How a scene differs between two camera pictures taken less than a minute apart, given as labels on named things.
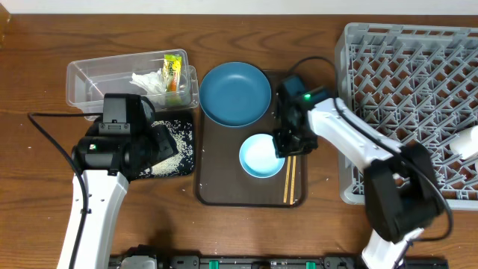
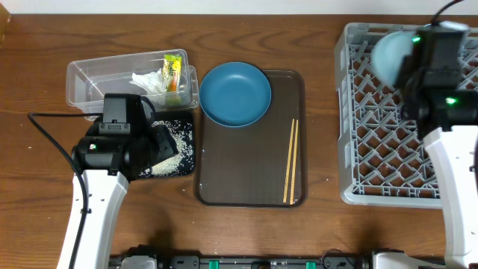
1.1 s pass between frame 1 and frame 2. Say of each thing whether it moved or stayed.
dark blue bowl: stayed
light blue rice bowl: moved
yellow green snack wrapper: stayed
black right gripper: moved
